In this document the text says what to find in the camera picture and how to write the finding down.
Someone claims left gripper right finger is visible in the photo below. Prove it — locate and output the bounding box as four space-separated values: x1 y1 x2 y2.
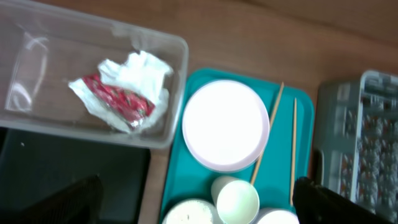
292 177 392 224

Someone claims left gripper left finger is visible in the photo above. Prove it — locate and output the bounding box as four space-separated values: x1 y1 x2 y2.
18 175 103 224

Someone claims white cup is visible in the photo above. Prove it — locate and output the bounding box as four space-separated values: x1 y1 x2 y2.
211 176 260 224

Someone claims cooked white rice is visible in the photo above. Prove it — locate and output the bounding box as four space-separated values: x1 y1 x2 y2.
165 200 218 224

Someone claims red snack wrapper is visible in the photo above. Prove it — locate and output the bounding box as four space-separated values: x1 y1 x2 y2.
83 73 155 126

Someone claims grey bowl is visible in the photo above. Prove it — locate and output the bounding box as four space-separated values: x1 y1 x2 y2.
161 198 224 224

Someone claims white napkin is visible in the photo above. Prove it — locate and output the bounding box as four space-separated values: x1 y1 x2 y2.
68 51 174 134

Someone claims black waste tray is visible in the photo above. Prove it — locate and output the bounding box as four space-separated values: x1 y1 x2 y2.
1 128 150 223

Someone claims grey dishwasher rack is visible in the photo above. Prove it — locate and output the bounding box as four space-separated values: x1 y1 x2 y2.
313 70 397 223

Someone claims clear plastic waste bin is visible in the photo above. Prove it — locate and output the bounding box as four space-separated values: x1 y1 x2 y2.
1 1 189 149

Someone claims teal serving tray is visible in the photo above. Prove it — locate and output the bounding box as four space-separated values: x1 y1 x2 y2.
159 68 315 221

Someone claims right wooden chopstick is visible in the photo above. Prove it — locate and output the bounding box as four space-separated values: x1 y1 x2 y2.
289 98 297 207

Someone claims wooden chopstick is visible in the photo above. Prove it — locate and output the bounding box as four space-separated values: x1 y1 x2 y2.
289 98 297 207
249 81 285 185

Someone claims left wooden chopstick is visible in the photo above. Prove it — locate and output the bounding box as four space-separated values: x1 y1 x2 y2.
249 81 285 185

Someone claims large white plate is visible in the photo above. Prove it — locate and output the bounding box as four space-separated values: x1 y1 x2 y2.
182 80 270 172

